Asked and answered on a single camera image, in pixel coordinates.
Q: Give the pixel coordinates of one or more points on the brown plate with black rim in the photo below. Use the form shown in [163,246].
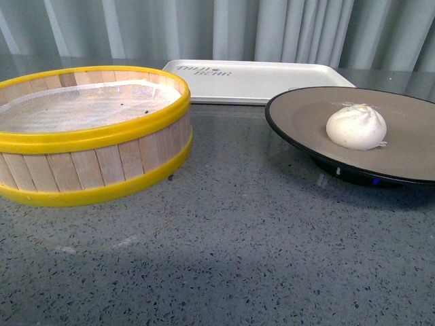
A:
[300,117]

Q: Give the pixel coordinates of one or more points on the white steamed bun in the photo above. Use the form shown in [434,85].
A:
[358,127]

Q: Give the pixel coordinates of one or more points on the white bear print tray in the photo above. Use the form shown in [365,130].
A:
[249,83]

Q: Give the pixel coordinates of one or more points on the white steamer cloth liner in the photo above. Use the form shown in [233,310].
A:
[83,107]

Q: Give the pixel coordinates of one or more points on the yellow rimmed bamboo steamer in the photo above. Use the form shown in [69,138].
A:
[93,165]

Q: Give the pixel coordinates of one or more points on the grey pleated curtain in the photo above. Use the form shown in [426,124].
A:
[389,35]

